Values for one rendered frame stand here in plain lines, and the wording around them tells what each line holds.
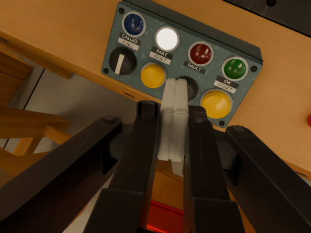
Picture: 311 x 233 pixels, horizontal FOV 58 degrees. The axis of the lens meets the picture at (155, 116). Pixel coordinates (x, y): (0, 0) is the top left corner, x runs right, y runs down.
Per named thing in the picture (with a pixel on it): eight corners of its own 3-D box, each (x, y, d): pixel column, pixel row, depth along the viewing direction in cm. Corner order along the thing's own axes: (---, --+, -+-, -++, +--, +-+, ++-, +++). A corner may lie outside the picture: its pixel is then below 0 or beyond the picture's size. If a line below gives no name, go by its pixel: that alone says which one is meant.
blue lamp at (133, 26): (141, 39, 28) (139, 34, 26) (121, 31, 28) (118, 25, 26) (149, 23, 28) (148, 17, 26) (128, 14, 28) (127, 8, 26)
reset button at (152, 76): (160, 88, 30) (157, 93, 29) (139, 79, 30) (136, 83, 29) (168, 69, 28) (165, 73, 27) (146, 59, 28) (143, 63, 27)
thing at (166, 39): (173, 54, 27) (173, 50, 26) (152, 45, 28) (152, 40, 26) (181, 37, 27) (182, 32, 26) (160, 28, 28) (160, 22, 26)
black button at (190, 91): (190, 102, 29) (189, 107, 28) (170, 93, 30) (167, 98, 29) (200, 83, 28) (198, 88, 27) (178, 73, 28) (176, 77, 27)
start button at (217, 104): (222, 119, 29) (221, 125, 28) (197, 107, 29) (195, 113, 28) (236, 96, 28) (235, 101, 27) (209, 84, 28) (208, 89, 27)
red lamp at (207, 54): (206, 69, 27) (208, 65, 26) (185, 59, 27) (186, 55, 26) (214, 51, 27) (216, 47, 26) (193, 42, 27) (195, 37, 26)
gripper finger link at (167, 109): (170, 162, 15) (156, 160, 16) (173, 115, 22) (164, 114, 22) (174, 111, 14) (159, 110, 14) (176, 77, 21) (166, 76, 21)
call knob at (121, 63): (131, 76, 30) (127, 81, 29) (109, 66, 30) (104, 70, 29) (138, 54, 28) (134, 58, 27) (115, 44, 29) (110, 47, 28)
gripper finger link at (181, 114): (174, 111, 14) (189, 112, 14) (177, 77, 21) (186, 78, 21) (170, 162, 15) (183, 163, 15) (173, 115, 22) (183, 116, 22)
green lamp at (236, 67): (239, 83, 27) (243, 81, 26) (218, 74, 27) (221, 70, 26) (247, 66, 27) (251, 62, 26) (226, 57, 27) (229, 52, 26)
